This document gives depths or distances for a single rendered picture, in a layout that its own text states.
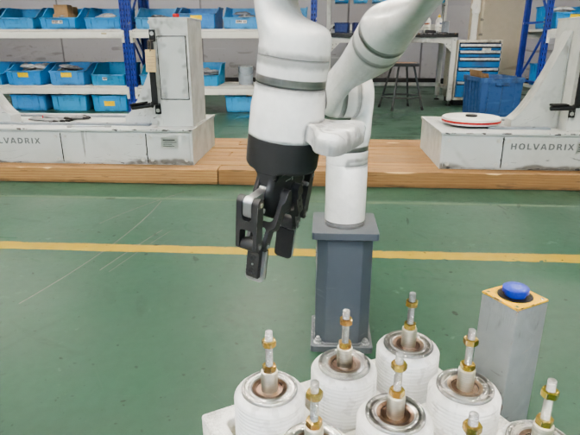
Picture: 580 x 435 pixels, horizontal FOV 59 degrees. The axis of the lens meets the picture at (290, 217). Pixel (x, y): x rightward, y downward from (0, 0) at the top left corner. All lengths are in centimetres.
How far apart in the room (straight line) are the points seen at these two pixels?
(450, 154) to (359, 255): 161
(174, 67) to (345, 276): 180
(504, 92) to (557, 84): 222
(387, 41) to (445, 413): 56
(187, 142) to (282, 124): 222
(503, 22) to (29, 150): 556
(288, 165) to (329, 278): 69
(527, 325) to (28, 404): 95
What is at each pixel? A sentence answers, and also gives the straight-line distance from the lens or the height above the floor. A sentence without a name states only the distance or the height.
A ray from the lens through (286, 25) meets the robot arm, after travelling 49.
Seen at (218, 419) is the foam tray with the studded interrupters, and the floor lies 18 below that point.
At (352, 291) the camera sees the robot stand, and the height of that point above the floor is 16.
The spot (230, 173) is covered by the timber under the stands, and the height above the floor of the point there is 6.
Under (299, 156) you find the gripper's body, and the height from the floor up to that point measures 59.
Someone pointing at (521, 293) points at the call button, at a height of 33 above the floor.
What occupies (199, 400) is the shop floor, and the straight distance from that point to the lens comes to 113.
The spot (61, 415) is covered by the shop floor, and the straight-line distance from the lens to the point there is 117.
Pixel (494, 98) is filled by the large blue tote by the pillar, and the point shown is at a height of 19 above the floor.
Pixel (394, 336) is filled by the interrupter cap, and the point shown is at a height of 25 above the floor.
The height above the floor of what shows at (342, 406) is 21.
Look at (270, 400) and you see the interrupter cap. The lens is 71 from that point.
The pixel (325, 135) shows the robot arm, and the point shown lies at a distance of 47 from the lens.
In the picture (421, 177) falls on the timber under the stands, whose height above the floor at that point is 6.
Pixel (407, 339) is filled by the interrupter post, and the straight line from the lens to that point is 82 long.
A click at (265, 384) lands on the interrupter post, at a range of 72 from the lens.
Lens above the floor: 70
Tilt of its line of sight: 19 degrees down
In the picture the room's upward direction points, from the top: straight up
